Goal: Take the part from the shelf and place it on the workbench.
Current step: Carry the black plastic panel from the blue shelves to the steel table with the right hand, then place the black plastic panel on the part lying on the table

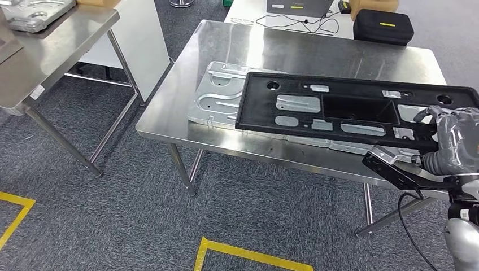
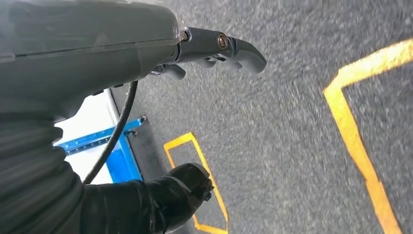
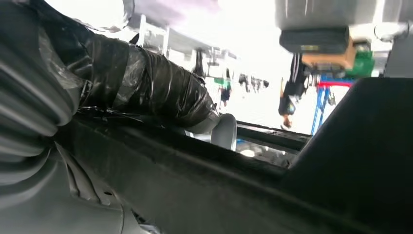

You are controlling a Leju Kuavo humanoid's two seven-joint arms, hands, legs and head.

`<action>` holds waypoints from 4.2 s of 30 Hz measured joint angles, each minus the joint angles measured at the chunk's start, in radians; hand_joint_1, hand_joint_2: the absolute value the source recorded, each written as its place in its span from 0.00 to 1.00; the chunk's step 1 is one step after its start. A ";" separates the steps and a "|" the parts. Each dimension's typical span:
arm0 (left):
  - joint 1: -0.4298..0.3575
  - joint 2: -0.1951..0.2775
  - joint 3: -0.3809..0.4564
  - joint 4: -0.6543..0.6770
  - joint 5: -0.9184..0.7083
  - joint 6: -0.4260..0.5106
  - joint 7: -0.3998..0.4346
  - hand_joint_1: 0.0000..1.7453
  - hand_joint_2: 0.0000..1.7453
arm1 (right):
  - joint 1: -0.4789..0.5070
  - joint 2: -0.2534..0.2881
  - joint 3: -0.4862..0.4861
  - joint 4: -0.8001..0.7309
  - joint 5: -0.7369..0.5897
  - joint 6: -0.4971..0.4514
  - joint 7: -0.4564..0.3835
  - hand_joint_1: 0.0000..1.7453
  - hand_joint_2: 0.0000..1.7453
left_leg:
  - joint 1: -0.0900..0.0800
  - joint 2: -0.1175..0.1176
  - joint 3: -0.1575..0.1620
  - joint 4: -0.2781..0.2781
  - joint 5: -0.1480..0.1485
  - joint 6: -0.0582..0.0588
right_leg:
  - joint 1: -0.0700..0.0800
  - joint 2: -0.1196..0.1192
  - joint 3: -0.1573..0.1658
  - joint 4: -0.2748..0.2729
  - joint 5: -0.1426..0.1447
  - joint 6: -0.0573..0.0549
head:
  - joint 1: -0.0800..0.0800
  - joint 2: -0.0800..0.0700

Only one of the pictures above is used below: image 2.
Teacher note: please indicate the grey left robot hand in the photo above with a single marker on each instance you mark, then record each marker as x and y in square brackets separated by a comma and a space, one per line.
[80, 48]

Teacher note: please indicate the blue wheeled rack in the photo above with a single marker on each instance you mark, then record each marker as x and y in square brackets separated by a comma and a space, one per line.
[122, 164]

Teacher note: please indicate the yellow floor tape square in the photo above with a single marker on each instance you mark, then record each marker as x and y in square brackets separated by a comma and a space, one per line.
[351, 135]
[206, 171]

